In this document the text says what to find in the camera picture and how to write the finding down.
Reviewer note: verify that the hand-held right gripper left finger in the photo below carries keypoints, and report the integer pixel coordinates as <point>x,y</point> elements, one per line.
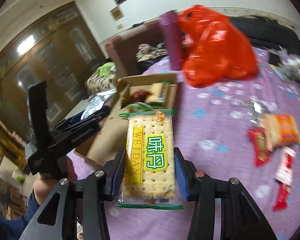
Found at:
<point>117,177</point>

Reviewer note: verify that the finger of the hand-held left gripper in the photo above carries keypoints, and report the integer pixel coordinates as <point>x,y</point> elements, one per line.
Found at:
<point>80,118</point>
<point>85,133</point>

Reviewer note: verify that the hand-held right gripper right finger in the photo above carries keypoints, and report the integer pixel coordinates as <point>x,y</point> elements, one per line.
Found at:
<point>182,177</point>

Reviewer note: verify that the silver foil snack packet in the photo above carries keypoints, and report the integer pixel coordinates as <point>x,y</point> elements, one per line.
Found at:
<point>257,110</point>
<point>97,102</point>

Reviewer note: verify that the cardboard box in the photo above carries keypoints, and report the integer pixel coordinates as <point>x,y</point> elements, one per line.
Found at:
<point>110,135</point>

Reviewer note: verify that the yellow label cracker packet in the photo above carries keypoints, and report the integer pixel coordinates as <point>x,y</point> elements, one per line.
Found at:
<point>150,155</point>

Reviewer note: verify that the red white sachet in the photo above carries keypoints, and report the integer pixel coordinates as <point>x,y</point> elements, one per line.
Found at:
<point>285,166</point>

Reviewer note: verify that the orange label cracker packet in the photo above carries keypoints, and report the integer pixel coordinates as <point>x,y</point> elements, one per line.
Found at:
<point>281,131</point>

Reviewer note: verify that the person's left hand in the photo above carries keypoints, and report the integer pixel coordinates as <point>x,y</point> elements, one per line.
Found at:
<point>43,190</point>

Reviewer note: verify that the purple floral tablecloth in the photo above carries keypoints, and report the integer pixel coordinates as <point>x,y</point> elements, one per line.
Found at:
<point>215,175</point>

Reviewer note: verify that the striped patterned cloth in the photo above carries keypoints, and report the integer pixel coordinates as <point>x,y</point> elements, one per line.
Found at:
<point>100,82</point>

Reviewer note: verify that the green cloth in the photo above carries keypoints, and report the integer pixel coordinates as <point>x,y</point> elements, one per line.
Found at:
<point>105,68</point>

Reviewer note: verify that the red wrapped candy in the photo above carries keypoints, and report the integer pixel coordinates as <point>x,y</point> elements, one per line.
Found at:
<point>141,95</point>

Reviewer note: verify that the wooden glass door cabinet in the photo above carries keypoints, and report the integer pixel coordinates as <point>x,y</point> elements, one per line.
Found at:
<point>40,55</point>

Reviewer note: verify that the brown armchair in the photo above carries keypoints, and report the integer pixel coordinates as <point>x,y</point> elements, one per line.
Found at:
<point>125,50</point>

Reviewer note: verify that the green edged cracker packet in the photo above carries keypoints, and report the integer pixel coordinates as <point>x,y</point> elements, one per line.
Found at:
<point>160,92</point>

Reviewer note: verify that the floral patterned cloth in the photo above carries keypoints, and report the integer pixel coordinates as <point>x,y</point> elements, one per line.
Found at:
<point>150,51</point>

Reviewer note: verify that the red cartoon snack packet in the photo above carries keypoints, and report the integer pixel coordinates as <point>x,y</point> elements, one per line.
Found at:
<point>281,197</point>

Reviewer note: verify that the purple thermos bottle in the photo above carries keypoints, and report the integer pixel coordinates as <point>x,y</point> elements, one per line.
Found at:
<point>172,40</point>

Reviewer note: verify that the red plastic bag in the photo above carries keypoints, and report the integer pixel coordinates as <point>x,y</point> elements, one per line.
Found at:
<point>215,50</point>

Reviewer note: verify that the yellow blue booklet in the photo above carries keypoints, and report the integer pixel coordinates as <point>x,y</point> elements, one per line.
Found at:
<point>278,72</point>

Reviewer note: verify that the black charger box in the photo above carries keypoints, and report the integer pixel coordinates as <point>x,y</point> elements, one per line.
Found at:
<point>273,58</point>

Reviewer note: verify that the clear bag dark contents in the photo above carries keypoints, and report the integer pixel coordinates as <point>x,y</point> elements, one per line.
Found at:
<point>296,67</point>

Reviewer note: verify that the black sofa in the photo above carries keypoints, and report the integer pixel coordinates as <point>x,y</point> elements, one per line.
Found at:
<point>265,32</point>

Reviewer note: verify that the wall socket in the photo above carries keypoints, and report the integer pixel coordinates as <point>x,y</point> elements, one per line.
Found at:
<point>119,26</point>

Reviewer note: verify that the small wall certificate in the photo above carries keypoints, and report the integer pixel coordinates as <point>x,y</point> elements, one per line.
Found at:
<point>117,13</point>

